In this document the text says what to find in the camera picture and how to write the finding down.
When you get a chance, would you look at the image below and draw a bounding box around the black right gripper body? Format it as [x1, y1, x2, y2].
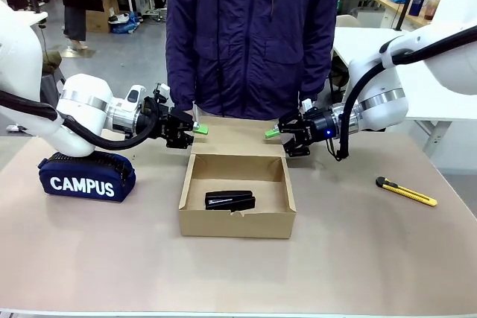
[301, 107, 337, 141]

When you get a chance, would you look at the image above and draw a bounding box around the brown glass jar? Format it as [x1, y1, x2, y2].
[423, 0, 440, 21]

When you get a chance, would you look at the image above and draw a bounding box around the right arm black cable sleeve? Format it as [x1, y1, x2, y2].
[324, 24, 477, 162]

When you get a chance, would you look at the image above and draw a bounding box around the small white table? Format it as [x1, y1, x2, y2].
[22, 10, 49, 28]

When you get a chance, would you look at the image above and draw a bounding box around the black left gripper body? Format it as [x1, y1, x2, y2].
[143, 95, 178, 146]

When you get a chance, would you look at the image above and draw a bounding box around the stool with olive cloth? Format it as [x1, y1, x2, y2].
[40, 49, 67, 107]

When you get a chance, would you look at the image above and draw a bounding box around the yellow utility knife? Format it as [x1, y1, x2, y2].
[375, 176, 438, 208]

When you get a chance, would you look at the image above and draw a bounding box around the black lamp pole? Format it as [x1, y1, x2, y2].
[394, 0, 419, 32]

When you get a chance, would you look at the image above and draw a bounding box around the beige chair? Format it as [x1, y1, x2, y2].
[336, 14, 363, 29]

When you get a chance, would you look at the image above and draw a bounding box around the brown cardboard box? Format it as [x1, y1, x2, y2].
[178, 115, 297, 240]

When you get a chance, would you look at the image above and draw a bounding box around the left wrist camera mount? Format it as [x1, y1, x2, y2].
[153, 82, 171, 101]

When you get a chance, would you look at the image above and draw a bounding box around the person in navy jacket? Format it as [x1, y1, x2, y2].
[165, 0, 342, 118]

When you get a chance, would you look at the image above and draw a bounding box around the cardboard box on floor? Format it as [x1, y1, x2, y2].
[85, 0, 121, 34]

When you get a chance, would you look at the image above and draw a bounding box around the blue plastic bag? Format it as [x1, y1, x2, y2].
[109, 11, 142, 34]

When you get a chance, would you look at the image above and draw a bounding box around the navy Campus pouch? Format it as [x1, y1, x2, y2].
[37, 151, 137, 204]

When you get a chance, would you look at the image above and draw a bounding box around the light wooden workbench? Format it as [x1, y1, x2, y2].
[373, 0, 433, 30]

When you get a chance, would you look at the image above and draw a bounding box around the black stapler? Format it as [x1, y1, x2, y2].
[204, 189, 257, 212]

